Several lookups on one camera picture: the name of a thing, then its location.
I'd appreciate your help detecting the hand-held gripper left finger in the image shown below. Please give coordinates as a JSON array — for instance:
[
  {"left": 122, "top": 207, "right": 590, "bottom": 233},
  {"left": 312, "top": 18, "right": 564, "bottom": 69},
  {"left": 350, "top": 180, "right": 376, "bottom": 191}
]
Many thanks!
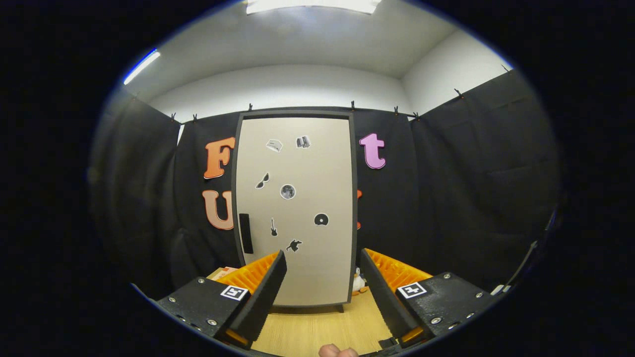
[{"left": 155, "top": 249, "right": 288, "bottom": 349}]

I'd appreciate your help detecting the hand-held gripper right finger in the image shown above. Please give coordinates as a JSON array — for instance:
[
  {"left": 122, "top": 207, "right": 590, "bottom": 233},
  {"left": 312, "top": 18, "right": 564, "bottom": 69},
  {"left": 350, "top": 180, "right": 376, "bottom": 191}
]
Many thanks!
[{"left": 361, "top": 248, "right": 499, "bottom": 345}]

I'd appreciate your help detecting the black backdrop cloth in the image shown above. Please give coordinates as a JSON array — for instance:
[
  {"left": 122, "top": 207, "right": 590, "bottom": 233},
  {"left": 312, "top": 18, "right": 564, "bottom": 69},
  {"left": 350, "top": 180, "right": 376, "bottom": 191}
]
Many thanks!
[{"left": 87, "top": 69, "right": 564, "bottom": 298}]

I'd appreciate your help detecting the row of small cloth clips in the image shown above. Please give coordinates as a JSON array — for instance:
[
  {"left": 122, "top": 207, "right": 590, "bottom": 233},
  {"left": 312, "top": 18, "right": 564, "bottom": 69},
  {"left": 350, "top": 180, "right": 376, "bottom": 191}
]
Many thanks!
[{"left": 170, "top": 63, "right": 511, "bottom": 123}]

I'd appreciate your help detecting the narrow ceiling light strip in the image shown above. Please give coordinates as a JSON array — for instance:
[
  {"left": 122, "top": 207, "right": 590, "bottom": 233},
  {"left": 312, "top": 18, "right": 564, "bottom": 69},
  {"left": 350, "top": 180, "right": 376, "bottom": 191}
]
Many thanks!
[{"left": 123, "top": 49, "right": 162, "bottom": 86}]

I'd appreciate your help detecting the beige shoe cabinet door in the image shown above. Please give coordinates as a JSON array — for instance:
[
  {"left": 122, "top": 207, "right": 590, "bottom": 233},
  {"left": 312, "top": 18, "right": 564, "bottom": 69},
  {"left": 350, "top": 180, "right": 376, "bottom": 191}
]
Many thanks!
[{"left": 235, "top": 117, "right": 354, "bottom": 306}]

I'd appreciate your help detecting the large ceiling light panel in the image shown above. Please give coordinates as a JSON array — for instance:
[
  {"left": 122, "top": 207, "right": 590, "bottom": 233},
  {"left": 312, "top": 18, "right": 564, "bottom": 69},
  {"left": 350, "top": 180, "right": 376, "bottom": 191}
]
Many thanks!
[{"left": 246, "top": 0, "right": 382, "bottom": 14}]

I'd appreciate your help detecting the dark grey shoe cabinet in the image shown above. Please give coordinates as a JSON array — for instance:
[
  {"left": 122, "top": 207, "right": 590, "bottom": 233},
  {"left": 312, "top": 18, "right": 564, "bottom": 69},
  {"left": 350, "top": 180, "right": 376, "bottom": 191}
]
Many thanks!
[{"left": 231, "top": 110, "right": 359, "bottom": 314}]

